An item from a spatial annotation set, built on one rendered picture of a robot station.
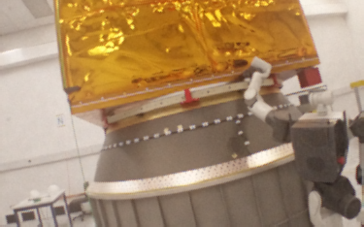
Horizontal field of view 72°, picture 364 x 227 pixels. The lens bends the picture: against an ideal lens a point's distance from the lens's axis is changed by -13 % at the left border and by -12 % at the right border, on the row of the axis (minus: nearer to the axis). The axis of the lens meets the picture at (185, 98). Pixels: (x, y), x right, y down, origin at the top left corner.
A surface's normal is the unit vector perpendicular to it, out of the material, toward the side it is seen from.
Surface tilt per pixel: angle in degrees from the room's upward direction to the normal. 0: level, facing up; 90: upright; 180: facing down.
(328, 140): 98
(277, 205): 90
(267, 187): 90
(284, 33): 90
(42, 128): 90
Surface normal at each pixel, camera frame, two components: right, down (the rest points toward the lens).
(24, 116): 0.16, -0.17
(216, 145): -0.07, -0.58
